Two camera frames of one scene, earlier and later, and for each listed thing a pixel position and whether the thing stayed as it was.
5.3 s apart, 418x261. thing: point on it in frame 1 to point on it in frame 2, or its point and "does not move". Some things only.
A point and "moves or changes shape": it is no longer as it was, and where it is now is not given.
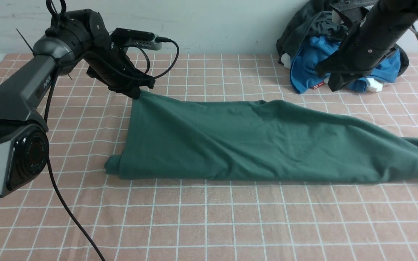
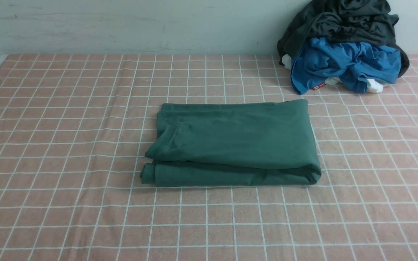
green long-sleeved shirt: x=179 y=138 moves or changes shape
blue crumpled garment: x=313 y=53 does not move
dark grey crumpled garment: x=315 y=17 does not move
